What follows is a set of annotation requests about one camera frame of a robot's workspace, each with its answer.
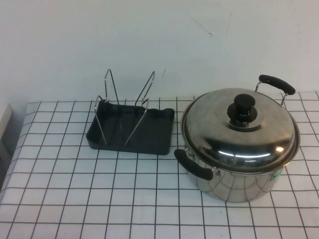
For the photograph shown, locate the white black-grid tablecloth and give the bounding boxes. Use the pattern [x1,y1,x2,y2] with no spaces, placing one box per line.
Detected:
[0,91,319,239]

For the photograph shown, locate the steel pot lid black knob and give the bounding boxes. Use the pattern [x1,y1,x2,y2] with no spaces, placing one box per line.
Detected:
[180,87,299,172]

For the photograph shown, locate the black tray wire lid rack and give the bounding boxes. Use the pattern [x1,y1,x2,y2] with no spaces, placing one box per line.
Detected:
[86,69,175,156]

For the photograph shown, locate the stainless steel pot black handles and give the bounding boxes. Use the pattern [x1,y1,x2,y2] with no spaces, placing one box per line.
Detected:
[173,74,301,203]

